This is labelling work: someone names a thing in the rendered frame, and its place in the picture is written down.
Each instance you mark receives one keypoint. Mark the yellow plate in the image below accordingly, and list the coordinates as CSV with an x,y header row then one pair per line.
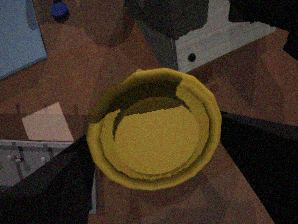
x,y
154,129

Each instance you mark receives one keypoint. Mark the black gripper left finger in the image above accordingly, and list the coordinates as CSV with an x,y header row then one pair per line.
x,y
57,193

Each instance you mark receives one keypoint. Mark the blue rectangular mat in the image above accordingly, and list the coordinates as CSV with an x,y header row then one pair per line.
x,y
21,43

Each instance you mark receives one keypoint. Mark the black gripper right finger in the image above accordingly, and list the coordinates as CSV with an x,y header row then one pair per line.
x,y
267,155

